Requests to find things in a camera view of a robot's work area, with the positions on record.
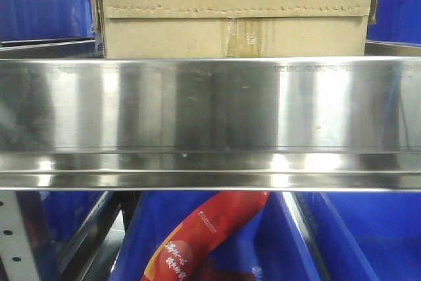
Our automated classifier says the taped plain cardboard box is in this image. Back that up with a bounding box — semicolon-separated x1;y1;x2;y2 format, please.
99;0;378;59

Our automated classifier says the stainless steel shelf edge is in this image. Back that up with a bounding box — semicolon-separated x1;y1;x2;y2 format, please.
1;57;420;192

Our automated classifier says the white perforated shelf upright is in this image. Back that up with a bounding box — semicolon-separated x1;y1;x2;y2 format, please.
1;191;40;280

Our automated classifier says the red snack bag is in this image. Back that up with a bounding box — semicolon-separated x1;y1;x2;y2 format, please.
141;191;269;280

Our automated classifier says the blue bin lower centre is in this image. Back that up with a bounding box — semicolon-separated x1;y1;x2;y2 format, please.
109;191;320;280

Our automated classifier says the blue bin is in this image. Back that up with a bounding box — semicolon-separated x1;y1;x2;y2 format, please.
1;0;94;41
109;191;320;280
367;0;420;45
297;192;420;280
39;191;102;241

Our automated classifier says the blue bin lower left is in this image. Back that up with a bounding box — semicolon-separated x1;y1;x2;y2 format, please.
39;191;102;241

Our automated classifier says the blue bin lower right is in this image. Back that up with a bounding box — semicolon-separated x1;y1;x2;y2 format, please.
297;192;420;280

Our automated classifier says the blue bin upper left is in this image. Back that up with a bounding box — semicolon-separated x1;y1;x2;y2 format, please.
1;0;94;41

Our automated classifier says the blue bin upper right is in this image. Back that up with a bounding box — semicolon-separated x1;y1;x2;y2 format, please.
367;0;420;45

